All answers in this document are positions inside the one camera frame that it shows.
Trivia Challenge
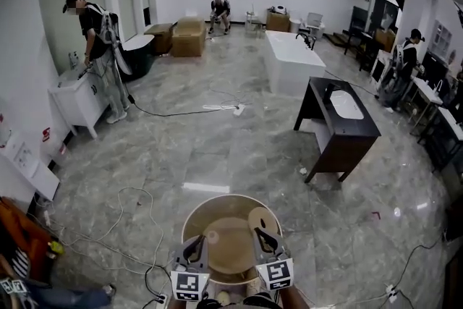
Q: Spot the dark wooden vanity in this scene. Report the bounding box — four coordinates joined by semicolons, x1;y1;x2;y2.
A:
293;76;383;185

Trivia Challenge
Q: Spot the dark wooden table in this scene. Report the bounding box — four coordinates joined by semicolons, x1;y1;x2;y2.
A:
343;30;378;72

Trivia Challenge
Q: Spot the white sink table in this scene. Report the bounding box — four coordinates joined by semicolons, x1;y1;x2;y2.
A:
409;77;445;137

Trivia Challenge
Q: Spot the black power cable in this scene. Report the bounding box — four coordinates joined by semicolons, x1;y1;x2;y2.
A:
143;263;174;309

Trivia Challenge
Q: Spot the large light cardboard box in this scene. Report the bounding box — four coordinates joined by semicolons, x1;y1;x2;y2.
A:
170;16;208;58

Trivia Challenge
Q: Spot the white bathtub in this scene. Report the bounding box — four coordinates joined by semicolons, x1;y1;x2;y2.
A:
264;29;327;99

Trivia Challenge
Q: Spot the white vanity cabinet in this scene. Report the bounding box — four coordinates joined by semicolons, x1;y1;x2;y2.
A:
48;63;111;140

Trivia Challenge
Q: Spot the orange bag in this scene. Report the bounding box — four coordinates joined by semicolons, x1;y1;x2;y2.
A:
0;196;54;282

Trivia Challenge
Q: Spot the black picture board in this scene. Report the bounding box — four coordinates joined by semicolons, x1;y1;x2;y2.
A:
372;0;401;35

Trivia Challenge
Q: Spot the white glass-door cabinet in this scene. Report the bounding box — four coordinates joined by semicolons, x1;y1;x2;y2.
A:
431;20;454;56

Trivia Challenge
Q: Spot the metal rack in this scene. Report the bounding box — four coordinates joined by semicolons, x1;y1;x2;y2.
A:
245;3;264;35

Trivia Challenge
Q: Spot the white looped cable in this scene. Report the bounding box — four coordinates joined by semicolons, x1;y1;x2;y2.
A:
61;186;166;272

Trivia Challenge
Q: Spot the black floor cable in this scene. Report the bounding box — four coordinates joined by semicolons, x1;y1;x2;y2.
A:
126;93;237;118
394;234;446;296

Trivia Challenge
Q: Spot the white chair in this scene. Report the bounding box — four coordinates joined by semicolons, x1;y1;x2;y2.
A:
305;12;326;38

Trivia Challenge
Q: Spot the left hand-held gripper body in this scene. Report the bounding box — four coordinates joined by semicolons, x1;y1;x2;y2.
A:
169;256;211;302

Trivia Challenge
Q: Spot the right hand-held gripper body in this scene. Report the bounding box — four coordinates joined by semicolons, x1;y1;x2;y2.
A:
253;248;295;292

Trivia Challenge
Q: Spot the person's right forearm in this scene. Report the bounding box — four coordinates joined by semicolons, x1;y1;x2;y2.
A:
280;286;310;309

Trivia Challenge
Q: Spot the black-framed sink table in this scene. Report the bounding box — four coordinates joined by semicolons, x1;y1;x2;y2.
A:
418;106;463;173

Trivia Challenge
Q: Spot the clear red-label water jug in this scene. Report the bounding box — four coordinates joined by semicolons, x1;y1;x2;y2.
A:
40;126;55;153
50;140;70;168

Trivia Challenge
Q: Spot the black bathtub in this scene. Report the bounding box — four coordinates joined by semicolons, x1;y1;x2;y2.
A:
122;34;157;80

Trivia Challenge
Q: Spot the dark brown cardboard box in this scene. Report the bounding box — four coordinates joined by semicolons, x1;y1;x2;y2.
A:
144;22;174;56

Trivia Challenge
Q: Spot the black bathtub faucet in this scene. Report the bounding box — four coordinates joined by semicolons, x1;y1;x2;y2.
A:
295;33;318;52

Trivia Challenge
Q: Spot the white sink basin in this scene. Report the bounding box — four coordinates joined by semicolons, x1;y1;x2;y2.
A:
330;90;365;120

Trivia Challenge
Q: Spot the dark tall cabinet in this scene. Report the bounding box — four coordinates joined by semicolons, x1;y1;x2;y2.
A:
349;5;370;36

